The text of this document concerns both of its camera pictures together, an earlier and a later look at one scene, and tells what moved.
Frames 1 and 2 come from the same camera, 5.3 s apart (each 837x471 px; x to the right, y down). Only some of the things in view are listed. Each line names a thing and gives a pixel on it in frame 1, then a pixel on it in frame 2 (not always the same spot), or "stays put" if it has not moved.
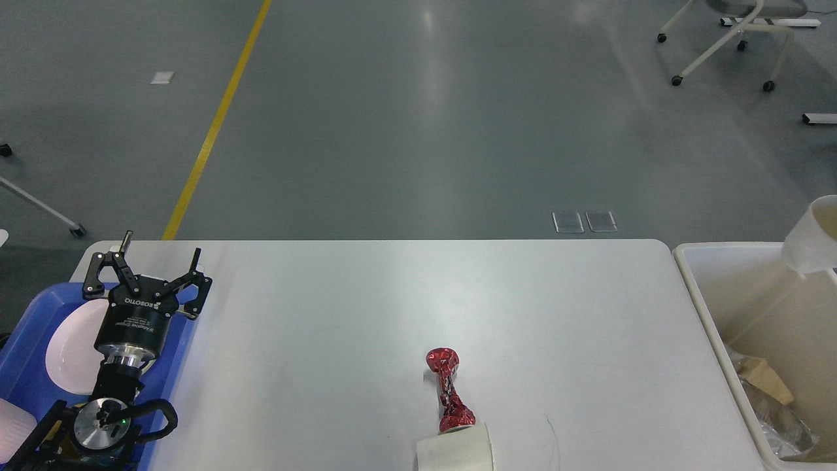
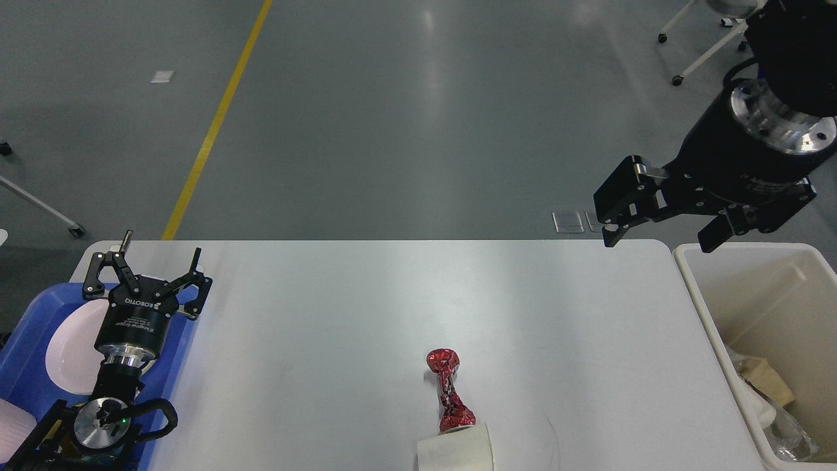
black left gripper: (133, 327) stays put
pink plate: (72, 361) stays put
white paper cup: (811, 246) → (762, 407)
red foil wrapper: (454, 412) stays put
